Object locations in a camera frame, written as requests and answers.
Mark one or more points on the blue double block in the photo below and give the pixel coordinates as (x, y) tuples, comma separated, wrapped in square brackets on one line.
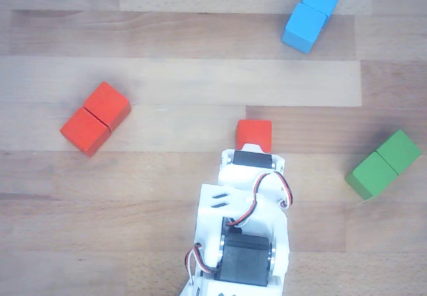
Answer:
[(308, 19)]

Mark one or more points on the red double block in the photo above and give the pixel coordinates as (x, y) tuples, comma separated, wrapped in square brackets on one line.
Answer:
[(95, 119)]

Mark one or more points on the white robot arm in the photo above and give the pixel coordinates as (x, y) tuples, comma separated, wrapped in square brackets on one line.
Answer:
[(267, 216)]

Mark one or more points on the green double block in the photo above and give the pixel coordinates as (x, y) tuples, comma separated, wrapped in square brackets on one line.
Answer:
[(383, 166)]

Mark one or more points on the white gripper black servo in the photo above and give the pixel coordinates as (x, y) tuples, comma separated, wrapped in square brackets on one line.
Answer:
[(252, 159)]

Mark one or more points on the small red cube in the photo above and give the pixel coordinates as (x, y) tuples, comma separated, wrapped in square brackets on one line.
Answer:
[(253, 132)]

